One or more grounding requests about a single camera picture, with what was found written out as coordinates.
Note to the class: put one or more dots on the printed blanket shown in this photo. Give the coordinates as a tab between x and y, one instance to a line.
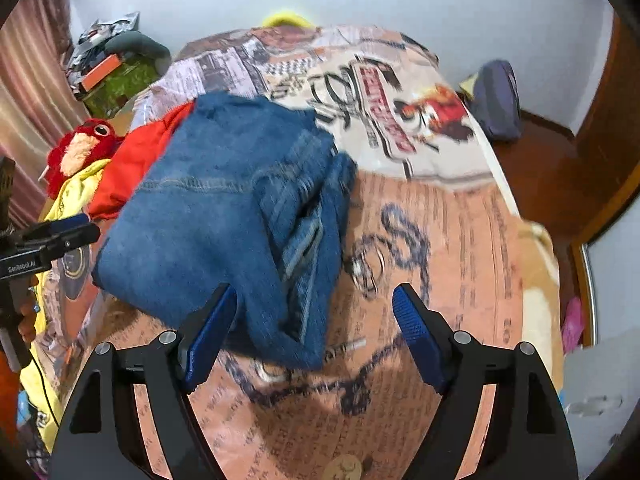
450	260

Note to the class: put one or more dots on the yellow pillow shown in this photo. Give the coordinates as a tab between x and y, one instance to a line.
287	17

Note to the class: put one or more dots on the green box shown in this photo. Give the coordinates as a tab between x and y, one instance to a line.
117	85

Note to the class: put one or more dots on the brown wooden door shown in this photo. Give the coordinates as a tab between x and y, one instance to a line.
610	110

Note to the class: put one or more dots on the dark grey-blue bag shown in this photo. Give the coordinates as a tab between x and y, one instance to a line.
495	100

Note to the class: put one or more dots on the orange box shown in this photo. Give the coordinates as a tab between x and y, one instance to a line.
100	72

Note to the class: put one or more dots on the blue denim jeans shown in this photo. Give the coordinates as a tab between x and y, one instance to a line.
200	210

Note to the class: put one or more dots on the pile of printed papers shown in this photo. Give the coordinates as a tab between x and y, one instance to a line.
95	35

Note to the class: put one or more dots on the red garment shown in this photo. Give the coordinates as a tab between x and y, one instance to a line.
135	160

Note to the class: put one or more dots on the beige fleece blanket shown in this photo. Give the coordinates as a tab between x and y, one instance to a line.
542	280

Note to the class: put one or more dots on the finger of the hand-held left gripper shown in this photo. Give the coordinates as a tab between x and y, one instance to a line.
65	224
70	242

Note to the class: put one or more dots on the pink striped curtain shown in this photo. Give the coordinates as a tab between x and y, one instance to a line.
30	85

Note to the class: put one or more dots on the pink cloth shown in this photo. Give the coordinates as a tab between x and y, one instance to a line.
572	325

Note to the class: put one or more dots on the person's left hand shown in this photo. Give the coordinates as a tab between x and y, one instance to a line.
27	327

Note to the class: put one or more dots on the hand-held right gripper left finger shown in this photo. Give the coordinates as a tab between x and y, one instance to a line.
212	330

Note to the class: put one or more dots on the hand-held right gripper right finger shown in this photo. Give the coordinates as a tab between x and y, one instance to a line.
415	330

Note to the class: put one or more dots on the yellow garment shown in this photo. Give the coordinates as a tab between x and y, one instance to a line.
75	190

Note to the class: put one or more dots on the grey cushion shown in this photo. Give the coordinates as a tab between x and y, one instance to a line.
137	45

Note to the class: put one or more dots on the red plush toy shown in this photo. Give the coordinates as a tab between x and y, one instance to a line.
80	150

